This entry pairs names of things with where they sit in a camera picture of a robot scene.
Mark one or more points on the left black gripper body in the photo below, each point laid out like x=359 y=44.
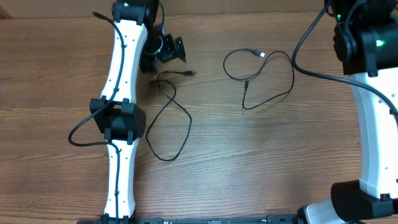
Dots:
x=168 y=50

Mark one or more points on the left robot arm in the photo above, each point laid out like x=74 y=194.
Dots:
x=139 y=43

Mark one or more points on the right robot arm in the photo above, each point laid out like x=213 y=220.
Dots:
x=365 y=41

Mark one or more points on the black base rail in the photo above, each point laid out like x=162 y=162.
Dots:
x=270 y=219

